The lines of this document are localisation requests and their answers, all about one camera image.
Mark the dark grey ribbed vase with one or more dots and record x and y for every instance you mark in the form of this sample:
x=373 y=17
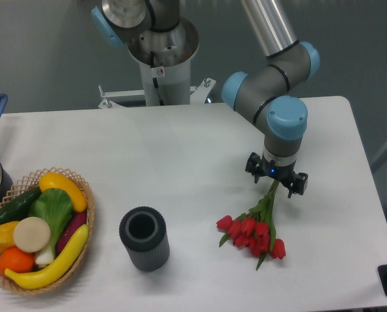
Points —
x=143 y=232

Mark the woven wicker basket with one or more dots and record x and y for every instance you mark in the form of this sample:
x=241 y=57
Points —
x=31 y=181

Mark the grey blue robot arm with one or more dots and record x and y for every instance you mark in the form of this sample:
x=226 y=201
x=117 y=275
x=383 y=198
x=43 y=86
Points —
x=163 y=43

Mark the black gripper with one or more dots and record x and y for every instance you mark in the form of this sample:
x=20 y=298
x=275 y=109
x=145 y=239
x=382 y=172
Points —
x=278 y=169

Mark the purple sweet potato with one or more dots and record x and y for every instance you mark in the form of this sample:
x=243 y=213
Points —
x=76 y=222

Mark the dark green cucumber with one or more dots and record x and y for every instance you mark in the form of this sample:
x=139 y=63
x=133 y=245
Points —
x=18 y=208

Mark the yellow squash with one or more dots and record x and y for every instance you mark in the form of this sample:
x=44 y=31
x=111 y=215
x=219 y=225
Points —
x=53 y=180

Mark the green lettuce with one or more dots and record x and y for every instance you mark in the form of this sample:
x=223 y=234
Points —
x=55 y=207

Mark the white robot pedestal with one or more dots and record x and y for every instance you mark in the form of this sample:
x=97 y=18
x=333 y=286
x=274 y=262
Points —
x=161 y=86

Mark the red tulip bouquet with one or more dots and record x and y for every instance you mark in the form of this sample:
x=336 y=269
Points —
x=255 y=229

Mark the yellow bell pepper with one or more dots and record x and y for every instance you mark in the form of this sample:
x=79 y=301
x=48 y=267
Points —
x=7 y=235

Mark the orange fruit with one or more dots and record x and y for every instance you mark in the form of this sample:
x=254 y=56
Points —
x=16 y=260

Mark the beige round disc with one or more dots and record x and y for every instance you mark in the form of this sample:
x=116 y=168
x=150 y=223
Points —
x=31 y=234

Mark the yellow banana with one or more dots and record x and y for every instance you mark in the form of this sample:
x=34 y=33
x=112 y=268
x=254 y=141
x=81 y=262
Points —
x=54 y=271

